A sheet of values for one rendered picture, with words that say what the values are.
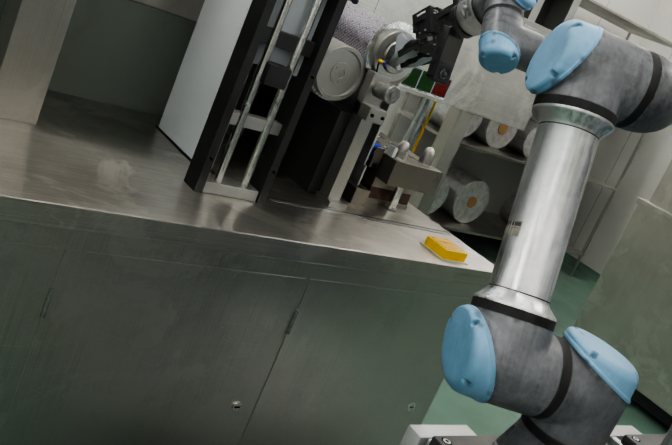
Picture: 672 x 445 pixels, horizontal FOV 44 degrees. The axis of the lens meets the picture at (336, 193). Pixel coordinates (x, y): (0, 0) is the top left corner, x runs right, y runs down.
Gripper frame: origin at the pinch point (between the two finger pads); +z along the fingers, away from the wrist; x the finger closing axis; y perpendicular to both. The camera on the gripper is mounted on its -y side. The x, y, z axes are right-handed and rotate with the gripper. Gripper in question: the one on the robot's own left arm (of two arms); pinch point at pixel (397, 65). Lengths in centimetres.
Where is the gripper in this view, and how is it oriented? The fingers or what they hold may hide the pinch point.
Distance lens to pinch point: 183.3
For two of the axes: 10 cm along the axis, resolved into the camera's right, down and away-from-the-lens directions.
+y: -0.4, -9.5, 3.0
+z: -6.4, 2.6, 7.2
